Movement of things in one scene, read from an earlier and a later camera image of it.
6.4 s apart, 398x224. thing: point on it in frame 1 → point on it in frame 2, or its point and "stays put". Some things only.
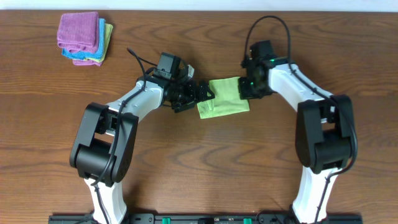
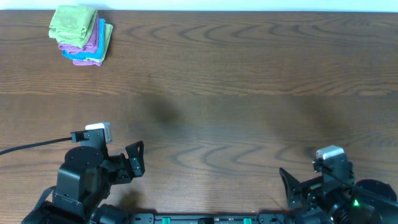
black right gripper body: [245, 88] → [302, 193]
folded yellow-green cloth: [107, 31] stays put
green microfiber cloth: [227, 99] → [72, 25]
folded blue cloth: [86, 55] stays put
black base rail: [204, 218] stays put
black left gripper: [196, 93] → [125, 167]
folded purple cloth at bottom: [83, 62] stays put
